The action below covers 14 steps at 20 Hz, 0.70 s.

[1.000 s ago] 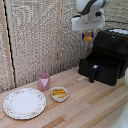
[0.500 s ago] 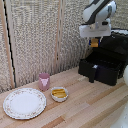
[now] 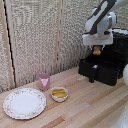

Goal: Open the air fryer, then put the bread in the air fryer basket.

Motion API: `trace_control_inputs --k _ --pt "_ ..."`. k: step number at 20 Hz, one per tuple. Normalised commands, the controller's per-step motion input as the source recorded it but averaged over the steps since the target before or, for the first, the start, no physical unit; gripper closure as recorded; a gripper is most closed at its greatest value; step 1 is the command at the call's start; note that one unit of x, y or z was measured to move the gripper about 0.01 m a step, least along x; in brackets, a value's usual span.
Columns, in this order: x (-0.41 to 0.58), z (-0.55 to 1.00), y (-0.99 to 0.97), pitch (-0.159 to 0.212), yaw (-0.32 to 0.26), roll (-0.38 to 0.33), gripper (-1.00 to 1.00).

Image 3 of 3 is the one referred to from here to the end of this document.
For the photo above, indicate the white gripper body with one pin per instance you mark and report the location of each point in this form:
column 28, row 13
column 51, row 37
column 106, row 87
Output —
column 97, row 39

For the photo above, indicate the white black Franka arm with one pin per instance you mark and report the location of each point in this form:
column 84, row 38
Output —
column 101, row 18

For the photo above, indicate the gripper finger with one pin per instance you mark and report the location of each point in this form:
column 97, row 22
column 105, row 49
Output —
column 92, row 48
column 101, row 48

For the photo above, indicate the white oval bowl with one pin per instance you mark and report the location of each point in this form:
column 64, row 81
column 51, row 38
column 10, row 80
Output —
column 59, row 99

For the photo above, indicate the pink cup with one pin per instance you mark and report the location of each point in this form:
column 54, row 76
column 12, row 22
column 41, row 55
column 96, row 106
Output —
column 43, row 82

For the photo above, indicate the yellow bread piece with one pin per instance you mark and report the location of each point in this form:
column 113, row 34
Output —
column 97, row 51
column 58, row 90
column 60, row 95

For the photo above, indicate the white floral rim plate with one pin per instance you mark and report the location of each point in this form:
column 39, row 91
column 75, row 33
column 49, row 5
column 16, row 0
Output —
column 24, row 103

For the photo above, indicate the black air fryer body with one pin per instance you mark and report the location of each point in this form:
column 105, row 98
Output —
column 120, row 50

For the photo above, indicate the woven beige screen panel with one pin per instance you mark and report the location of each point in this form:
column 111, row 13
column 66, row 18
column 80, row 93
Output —
column 33, row 36
column 3, row 50
column 75, row 30

